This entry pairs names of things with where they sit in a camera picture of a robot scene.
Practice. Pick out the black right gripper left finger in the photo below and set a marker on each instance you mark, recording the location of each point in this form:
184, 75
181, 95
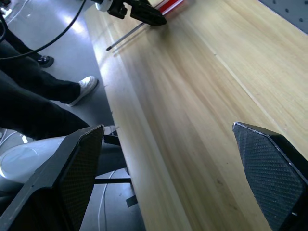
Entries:
69, 173

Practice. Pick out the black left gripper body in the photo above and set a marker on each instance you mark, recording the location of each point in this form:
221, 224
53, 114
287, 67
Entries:
118, 10

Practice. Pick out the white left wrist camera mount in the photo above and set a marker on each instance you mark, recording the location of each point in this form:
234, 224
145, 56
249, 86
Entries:
102, 6

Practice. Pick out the black and white sneaker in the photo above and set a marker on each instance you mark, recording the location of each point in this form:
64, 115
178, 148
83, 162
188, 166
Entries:
47, 61

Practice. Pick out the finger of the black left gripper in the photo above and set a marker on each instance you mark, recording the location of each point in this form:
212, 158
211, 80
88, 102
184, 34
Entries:
157, 10
146, 14

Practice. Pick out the black metal table frame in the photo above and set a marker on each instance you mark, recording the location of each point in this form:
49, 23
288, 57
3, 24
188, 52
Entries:
113, 180

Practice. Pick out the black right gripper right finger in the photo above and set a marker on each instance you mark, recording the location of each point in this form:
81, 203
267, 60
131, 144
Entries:
272, 175

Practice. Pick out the white robot body shell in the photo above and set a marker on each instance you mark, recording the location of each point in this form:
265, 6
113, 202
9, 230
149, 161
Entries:
21, 158

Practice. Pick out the grey pegboard panel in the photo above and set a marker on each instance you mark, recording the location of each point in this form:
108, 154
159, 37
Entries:
288, 12

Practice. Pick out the white shoe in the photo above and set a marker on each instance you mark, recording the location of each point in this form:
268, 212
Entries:
87, 87
110, 130

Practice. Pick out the person in black trousers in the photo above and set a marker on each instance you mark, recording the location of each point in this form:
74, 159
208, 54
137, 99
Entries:
36, 108
16, 41

